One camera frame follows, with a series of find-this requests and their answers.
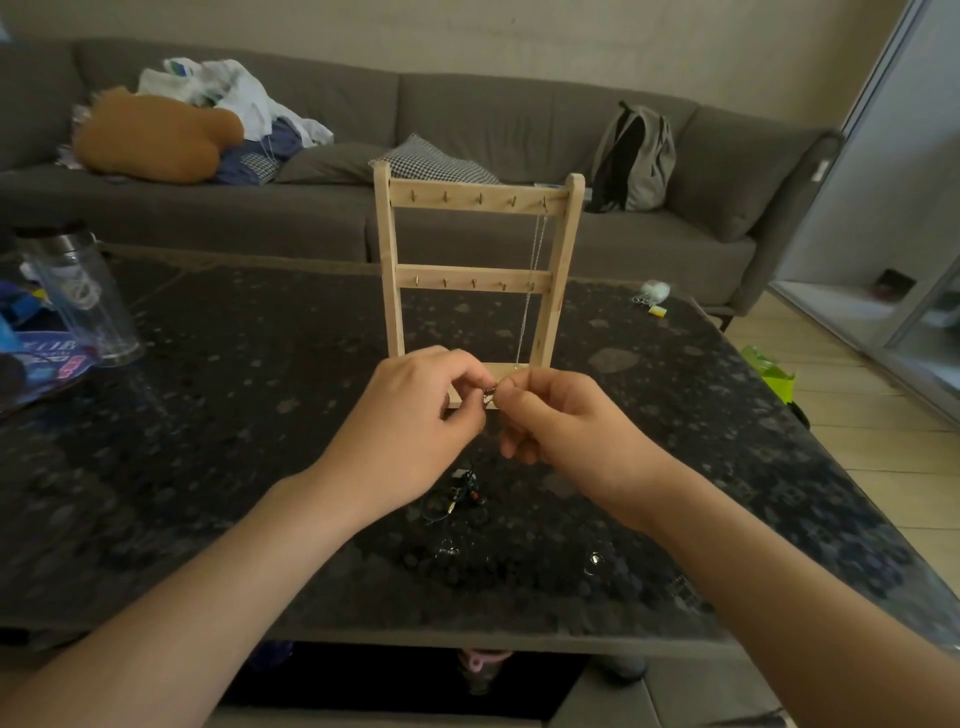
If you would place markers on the person's right hand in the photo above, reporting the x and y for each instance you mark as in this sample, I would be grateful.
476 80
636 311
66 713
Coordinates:
592 442

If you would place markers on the person's left hand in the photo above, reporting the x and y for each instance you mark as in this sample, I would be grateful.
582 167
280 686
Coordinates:
397 435

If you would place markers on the wooden jewelry stand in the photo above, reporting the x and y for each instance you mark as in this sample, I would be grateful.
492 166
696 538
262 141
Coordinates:
457 193

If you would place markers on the person's right forearm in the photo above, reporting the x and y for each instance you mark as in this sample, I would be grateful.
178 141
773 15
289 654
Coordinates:
795 607

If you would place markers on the person's left forearm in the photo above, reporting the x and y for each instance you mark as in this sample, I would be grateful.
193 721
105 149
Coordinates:
187 607

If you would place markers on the green bag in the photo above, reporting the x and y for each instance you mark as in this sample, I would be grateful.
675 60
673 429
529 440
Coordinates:
772 375

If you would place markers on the small black object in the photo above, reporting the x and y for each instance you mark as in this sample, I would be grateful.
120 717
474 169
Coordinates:
799 415

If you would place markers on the pink item under table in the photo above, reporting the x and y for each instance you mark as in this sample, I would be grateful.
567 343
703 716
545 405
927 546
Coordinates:
484 660

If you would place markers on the blue cloth item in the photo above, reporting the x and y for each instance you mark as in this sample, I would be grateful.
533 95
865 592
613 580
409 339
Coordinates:
270 655

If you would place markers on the checkered pillow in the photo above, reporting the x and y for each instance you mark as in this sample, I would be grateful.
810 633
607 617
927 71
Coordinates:
427 161

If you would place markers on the grey flat cushion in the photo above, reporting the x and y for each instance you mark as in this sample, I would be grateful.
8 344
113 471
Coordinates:
322 163

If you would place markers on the grey backpack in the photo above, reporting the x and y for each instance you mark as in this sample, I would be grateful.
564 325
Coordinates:
652 166

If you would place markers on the blue crumpled garment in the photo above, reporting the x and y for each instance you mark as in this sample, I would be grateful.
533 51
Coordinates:
281 142

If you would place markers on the grey fabric sofa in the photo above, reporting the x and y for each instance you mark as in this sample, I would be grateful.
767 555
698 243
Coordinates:
502 112

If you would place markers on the clear plastic tumbler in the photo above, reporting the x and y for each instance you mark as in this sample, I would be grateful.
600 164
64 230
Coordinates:
86 300

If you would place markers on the dark shoe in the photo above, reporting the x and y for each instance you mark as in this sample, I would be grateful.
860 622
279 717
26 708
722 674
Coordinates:
895 285

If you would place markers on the blue printed packet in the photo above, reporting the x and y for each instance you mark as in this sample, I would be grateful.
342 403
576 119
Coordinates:
60 360

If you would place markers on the white crumpled garment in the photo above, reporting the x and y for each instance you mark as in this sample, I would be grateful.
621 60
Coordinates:
247 94

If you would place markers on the brown plush toy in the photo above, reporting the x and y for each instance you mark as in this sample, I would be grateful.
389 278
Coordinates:
150 136

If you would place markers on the blue plastic bottle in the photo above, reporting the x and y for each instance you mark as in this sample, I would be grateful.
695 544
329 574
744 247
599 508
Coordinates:
7 337

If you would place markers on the sliding glass door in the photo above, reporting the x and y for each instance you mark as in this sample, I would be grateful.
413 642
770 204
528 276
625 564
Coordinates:
892 172

